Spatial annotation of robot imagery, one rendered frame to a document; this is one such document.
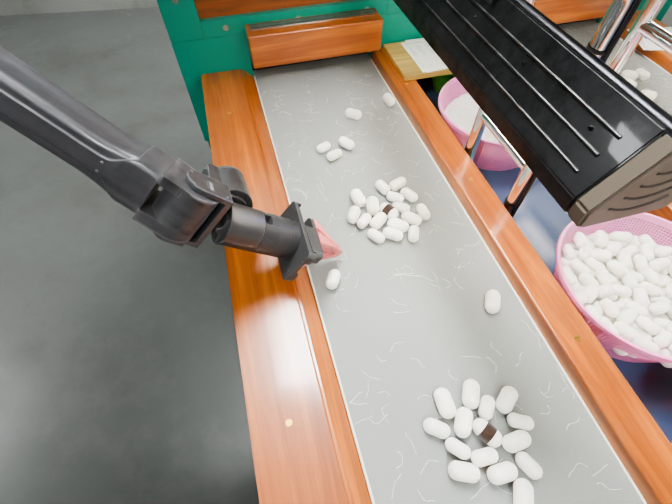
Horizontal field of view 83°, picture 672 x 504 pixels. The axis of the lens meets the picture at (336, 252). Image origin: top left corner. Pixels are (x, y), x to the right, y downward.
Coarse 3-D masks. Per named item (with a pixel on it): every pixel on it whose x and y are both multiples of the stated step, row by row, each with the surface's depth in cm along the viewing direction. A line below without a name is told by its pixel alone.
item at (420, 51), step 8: (408, 40) 95; (416, 40) 95; (424, 40) 94; (408, 48) 92; (416, 48) 92; (424, 48) 92; (416, 56) 90; (424, 56) 90; (432, 56) 90; (424, 64) 88; (432, 64) 88; (440, 64) 88
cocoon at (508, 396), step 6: (504, 390) 49; (510, 390) 48; (516, 390) 49; (498, 396) 49; (504, 396) 48; (510, 396) 48; (516, 396) 48; (498, 402) 48; (504, 402) 48; (510, 402) 48; (498, 408) 48; (504, 408) 47; (510, 408) 47
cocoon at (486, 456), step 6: (474, 450) 45; (480, 450) 45; (486, 450) 45; (492, 450) 45; (474, 456) 45; (480, 456) 44; (486, 456) 44; (492, 456) 44; (498, 456) 45; (474, 462) 44; (480, 462) 44; (486, 462) 44; (492, 462) 44
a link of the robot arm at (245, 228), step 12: (240, 204) 49; (228, 216) 46; (240, 216) 47; (252, 216) 48; (264, 216) 49; (216, 228) 46; (228, 228) 46; (240, 228) 47; (252, 228) 48; (264, 228) 49; (216, 240) 47; (228, 240) 47; (240, 240) 47; (252, 240) 48
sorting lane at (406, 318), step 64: (320, 128) 81; (384, 128) 81; (320, 192) 71; (448, 192) 71; (384, 256) 62; (448, 256) 62; (384, 320) 56; (448, 320) 56; (512, 320) 56; (384, 384) 51; (448, 384) 51; (512, 384) 51; (384, 448) 46; (576, 448) 46
